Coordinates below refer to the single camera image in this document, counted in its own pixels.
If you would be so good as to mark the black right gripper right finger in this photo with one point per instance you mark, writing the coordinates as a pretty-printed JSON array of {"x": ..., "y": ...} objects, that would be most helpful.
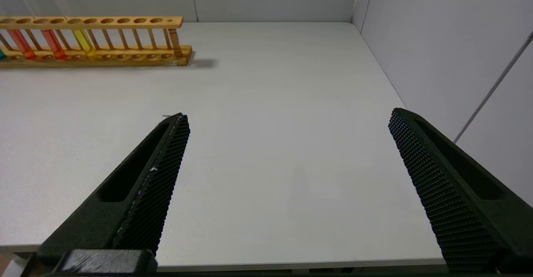
[{"x": 466, "y": 210}]

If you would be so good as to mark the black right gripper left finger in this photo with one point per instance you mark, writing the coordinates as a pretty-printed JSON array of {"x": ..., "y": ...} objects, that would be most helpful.
[{"x": 125, "y": 202}]

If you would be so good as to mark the red pigment glass test tube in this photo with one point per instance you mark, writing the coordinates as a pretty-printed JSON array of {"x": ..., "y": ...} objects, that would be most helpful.
[{"x": 23, "y": 43}]

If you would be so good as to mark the yellow pigment glass test tube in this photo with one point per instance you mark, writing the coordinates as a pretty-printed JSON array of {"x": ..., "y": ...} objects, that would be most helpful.
[{"x": 84, "y": 41}]

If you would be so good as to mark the orange-red pigment glass test tube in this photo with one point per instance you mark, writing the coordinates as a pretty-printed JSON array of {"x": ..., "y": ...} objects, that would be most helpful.
[{"x": 54, "y": 46}]

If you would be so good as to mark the wooden test tube rack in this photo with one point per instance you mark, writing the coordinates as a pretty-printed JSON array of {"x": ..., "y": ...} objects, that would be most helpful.
[{"x": 125, "y": 20}]

